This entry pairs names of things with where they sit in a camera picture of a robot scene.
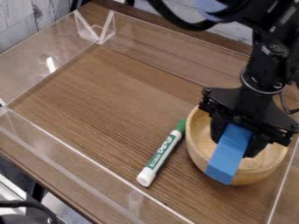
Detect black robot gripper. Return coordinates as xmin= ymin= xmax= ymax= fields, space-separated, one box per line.
xmin=198 ymin=73 xmax=299 ymax=158

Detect blue rectangular block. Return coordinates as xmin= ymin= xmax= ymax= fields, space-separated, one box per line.
xmin=205 ymin=124 xmax=253 ymax=185

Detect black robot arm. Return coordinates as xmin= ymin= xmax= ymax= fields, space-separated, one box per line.
xmin=147 ymin=0 xmax=299 ymax=158

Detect brown wooden bowl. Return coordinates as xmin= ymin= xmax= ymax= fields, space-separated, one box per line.
xmin=186 ymin=108 xmax=288 ymax=186

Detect green and white marker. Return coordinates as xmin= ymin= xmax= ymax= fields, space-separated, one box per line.
xmin=137 ymin=119 xmax=187 ymax=187

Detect clear acrylic tray walls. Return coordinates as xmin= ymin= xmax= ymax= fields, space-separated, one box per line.
xmin=0 ymin=4 xmax=299 ymax=224

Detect black table leg bracket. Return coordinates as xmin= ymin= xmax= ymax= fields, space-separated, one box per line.
xmin=26 ymin=182 xmax=63 ymax=224

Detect black cable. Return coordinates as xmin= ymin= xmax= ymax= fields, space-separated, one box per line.
xmin=0 ymin=199 xmax=57 ymax=224

